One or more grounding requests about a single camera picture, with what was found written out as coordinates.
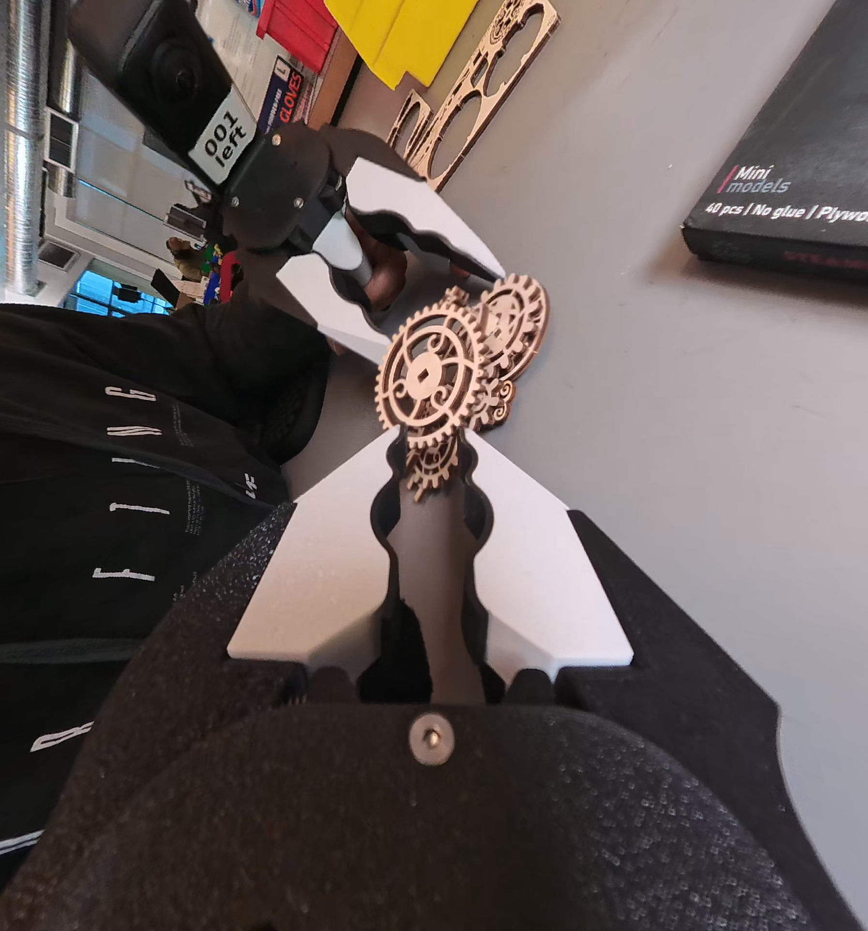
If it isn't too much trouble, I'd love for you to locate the blue red cardboard box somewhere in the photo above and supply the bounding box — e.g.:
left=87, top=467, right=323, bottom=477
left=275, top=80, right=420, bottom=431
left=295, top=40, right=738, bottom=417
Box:
left=256, top=54, right=311, bottom=128

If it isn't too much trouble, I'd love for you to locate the wooden gear assembly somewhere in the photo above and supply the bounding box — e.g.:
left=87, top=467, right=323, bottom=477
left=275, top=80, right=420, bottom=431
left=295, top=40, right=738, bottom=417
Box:
left=470, top=273, right=552, bottom=432

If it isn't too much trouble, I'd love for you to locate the person's left hand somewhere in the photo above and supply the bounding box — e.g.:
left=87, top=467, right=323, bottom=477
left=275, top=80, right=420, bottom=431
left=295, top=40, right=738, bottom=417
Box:
left=354, top=231, right=410, bottom=324

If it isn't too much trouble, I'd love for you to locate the grey desk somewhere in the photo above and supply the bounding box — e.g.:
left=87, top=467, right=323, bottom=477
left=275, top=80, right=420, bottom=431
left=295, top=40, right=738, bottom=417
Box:
left=281, top=0, right=868, bottom=931

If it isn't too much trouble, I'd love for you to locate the red plastic bin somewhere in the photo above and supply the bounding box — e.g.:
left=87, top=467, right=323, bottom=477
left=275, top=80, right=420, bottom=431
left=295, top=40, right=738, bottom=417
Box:
left=256, top=0, right=340, bottom=77

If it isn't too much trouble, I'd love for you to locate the large wooden gear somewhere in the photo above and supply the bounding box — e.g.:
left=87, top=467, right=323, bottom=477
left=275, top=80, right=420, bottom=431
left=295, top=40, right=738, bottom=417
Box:
left=374, top=300, right=495, bottom=453

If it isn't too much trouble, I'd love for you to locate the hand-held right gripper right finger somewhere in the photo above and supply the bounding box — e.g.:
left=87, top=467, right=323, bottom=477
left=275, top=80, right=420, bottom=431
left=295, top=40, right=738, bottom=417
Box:
left=463, top=436, right=636, bottom=682

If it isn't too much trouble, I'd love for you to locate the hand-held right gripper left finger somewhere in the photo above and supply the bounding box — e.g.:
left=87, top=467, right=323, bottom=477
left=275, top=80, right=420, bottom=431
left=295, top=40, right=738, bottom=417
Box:
left=225, top=428, right=406, bottom=675

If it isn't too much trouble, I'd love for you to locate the yellow plastic bin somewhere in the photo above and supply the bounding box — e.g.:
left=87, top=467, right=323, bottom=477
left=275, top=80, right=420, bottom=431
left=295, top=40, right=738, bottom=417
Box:
left=322, top=0, right=482, bottom=92

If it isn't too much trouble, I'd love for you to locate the black puzzle box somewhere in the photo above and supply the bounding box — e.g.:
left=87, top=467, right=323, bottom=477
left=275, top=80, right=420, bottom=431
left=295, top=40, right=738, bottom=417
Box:
left=681, top=0, right=868, bottom=281

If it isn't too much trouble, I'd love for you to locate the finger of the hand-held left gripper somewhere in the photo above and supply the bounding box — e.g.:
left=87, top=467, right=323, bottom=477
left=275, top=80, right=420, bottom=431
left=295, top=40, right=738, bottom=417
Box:
left=343, top=156, right=509, bottom=286
left=275, top=255, right=407, bottom=366

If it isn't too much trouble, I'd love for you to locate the silver ventilation duct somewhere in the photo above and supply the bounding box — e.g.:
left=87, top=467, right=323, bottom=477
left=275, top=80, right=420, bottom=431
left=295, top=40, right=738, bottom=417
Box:
left=0, top=0, right=49, bottom=303

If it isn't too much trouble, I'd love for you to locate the wooden puzzle sheet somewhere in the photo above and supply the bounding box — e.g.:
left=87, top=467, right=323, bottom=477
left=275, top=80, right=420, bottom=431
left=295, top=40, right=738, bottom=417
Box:
left=386, top=0, right=560, bottom=193

